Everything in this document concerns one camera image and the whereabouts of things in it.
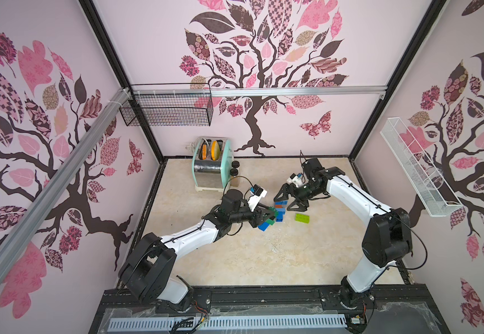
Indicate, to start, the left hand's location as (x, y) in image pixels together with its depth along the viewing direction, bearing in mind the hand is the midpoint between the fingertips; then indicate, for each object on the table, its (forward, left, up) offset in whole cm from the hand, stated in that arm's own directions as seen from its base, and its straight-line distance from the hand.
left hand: (269, 214), depth 80 cm
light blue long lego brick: (+2, -5, 0) cm, 5 cm away
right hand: (+3, -5, +1) cm, 6 cm away
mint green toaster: (+28, +25, +3) cm, 37 cm away
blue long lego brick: (+14, -9, -14) cm, 21 cm away
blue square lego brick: (+5, -6, -13) cm, 15 cm away
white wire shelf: (+12, -58, +11) cm, 60 cm away
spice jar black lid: (+34, +15, -7) cm, 38 cm away
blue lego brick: (-4, +2, -2) cm, 5 cm away
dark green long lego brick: (-3, 0, 0) cm, 3 cm away
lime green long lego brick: (+6, -17, -15) cm, 23 cm away
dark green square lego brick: (0, -2, +2) cm, 3 cm away
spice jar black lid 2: (+27, +15, -6) cm, 32 cm away
